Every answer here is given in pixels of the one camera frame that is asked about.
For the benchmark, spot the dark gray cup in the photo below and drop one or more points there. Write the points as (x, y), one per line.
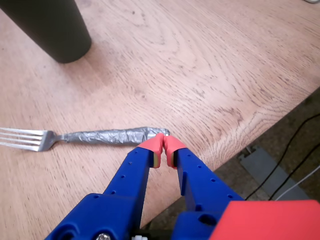
(50, 27)

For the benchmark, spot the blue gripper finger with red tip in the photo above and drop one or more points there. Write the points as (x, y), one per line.
(202, 185)
(125, 190)

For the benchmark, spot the gray floor plate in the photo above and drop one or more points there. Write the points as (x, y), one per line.
(262, 165)

